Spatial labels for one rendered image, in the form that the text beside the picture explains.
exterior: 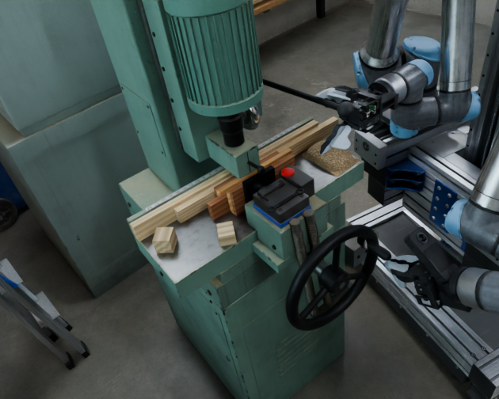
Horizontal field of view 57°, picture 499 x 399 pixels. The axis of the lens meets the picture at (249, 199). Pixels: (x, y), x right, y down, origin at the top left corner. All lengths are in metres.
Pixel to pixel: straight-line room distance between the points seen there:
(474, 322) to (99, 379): 1.44
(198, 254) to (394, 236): 1.14
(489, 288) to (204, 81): 0.66
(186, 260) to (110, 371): 1.08
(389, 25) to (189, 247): 0.78
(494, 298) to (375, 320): 1.15
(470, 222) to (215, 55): 0.59
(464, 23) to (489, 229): 0.52
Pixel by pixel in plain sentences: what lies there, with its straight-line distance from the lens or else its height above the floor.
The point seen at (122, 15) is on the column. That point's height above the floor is 1.34.
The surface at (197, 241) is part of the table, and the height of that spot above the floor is 0.90.
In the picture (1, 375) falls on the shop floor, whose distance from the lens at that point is 2.31.
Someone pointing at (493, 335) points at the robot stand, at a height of 0.21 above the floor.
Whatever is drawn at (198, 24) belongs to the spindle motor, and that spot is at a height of 1.37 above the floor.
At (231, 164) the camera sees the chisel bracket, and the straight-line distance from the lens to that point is 1.13.
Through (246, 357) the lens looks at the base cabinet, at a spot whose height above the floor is 0.45.
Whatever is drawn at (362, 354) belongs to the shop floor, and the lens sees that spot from 1.93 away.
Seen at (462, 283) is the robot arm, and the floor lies 0.95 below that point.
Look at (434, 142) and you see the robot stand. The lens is 1.66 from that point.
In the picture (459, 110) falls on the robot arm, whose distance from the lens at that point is 1.30.
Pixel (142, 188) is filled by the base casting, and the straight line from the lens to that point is 1.47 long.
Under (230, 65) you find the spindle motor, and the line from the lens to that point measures 0.95.
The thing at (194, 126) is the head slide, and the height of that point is 1.08.
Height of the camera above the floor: 1.67
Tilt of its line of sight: 41 degrees down
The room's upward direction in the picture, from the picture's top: 10 degrees counter-clockwise
